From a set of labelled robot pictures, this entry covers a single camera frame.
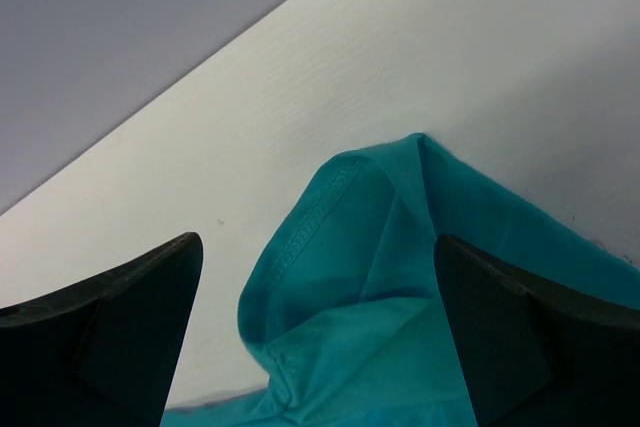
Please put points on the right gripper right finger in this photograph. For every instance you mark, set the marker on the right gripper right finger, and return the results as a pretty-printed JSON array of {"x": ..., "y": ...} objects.
[{"x": 532, "y": 351}]

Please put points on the teal t shirt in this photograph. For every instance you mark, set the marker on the teal t shirt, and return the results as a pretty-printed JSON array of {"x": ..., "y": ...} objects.
[{"x": 342, "y": 309}]

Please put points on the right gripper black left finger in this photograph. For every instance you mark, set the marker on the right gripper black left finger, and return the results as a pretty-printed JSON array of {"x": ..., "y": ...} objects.
[{"x": 102, "y": 351}]

